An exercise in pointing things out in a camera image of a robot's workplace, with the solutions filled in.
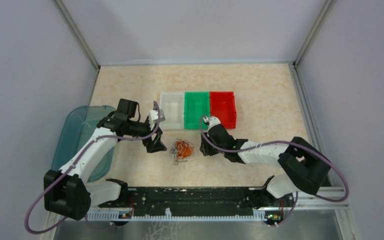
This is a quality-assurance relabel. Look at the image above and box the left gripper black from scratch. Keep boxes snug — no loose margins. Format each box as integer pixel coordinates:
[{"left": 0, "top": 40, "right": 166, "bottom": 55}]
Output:
[{"left": 127, "top": 119, "right": 167, "bottom": 153}]

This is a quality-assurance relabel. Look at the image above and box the cable pile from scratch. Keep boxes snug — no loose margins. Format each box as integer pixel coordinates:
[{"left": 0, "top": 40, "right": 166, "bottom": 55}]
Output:
[{"left": 168, "top": 138, "right": 197, "bottom": 167}]

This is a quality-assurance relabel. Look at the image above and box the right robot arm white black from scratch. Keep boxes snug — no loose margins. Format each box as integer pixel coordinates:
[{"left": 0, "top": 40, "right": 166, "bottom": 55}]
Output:
[{"left": 200, "top": 124, "right": 331, "bottom": 206}]

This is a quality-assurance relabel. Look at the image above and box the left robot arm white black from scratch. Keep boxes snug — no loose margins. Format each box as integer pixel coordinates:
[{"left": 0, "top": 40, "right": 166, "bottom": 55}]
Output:
[{"left": 43, "top": 98, "right": 167, "bottom": 220}]

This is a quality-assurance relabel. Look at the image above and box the white plastic bin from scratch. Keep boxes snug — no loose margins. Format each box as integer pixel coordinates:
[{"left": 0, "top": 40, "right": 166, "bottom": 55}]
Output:
[{"left": 159, "top": 92, "right": 185, "bottom": 131}]

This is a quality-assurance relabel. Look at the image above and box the green plastic bin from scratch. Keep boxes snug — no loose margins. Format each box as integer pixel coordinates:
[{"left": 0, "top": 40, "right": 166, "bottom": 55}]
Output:
[{"left": 184, "top": 91, "right": 210, "bottom": 130}]

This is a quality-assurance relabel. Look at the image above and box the red plastic bin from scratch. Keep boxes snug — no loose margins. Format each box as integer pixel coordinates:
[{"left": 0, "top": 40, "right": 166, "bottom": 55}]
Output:
[{"left": 209, "top": 91, "right": 237, "bottom": 129}]

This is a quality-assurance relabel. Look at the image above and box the teal plastic container lid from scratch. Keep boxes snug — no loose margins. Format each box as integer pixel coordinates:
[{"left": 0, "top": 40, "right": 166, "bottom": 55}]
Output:
[{"left": 51, "top": 105, "right": 115, "bottom": 171}]

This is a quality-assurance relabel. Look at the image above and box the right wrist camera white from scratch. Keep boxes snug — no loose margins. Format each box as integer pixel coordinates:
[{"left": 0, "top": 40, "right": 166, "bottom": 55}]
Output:
[{"left": 202, "top": 116, "right": 221, "bottom": 130}]

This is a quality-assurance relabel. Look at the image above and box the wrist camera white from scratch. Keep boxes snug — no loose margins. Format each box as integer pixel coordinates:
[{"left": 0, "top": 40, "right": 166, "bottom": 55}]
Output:
[
  {"left": 202, "top": 116, "right": 221, "bottom": 130},
  {"left": 148, "top": 109, "right": 166, "bottom": 130}
]

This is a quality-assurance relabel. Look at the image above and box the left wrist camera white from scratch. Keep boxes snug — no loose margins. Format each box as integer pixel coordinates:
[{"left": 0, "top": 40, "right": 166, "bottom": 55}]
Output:
[{"left": 148, "top": 109, "right": 166, "bottom": 130}]

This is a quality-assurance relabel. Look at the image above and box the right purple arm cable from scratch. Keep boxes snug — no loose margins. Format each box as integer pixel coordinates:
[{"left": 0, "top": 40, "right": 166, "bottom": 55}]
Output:
[{"left": 199, "top": 115, "right": 351, "bottom": 204}]

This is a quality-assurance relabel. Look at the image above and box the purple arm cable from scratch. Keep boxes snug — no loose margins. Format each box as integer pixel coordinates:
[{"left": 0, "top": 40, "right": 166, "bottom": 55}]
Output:
[
  {"left": 199, "top": 115, "right": 351, "bottom": 204},
  {"left": 24, "top": 100, "right": 162, "bottom": 235}
]

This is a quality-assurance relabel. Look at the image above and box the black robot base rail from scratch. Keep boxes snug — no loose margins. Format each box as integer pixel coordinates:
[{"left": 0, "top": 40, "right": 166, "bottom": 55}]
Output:
[{"left": 99, "top": 187, "right": 294, "bottom": 217}]

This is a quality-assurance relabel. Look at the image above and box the white slotted cable duct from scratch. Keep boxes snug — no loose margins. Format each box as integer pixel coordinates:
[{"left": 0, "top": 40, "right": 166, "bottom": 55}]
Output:
[{"left": 86, "top": 208, "right": 267, "bottom": 222}]

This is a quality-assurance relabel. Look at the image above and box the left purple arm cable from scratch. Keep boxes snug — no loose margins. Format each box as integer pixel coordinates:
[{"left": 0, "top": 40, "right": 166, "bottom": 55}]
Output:
[{"left": 24, "top": 100, "right": 162, "bottom": 235}]

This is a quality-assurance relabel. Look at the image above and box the aluminium frame post left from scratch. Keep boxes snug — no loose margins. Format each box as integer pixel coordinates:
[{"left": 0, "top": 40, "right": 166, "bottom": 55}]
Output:
[{"left": 53, "top": 0, "right": 101, "bottom": 71}]

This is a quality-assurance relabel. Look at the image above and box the aluminium frame post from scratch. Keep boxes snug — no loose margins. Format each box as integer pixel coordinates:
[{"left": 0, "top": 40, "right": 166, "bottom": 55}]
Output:
[
  {"left": 293, "top": 0, "right": 336, "bottom": 69},
  {"left": 53, "top": 0, "right": 101, "bottom": 71}
]

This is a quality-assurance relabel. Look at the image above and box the aluminium frame post right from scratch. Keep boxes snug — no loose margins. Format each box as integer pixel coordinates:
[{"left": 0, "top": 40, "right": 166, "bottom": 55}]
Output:
[{"left": 293, "top": 0, "right": 336, "bottom": 69}]

